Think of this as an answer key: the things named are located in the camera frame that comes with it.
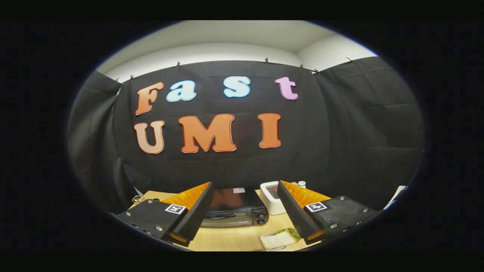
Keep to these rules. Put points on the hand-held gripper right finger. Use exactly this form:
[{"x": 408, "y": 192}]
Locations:
[{"x": 295, "y": 211}]

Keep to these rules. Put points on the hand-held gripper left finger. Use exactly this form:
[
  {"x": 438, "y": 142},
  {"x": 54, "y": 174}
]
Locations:
[{"x": 198, "y": 211}]

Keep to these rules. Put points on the white bread lettuce sandwich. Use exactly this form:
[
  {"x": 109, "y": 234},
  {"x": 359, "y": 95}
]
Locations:
[{"x": 281, "y": 238}]

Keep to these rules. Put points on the black toaster oven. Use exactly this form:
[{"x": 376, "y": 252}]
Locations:
[{"x": 234, "y": 202}]

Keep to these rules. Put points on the cream pop-up toaster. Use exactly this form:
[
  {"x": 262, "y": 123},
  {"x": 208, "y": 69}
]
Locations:
[{"x": 269, "y": 206}]

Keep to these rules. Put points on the white plastic tray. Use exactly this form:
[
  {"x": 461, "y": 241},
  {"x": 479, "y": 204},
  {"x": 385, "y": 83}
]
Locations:
[{"x": 266, "y": 241}]

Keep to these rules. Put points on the white flat object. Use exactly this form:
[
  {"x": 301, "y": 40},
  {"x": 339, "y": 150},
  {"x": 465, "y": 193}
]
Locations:
[{"x": 395, "y": 196}]

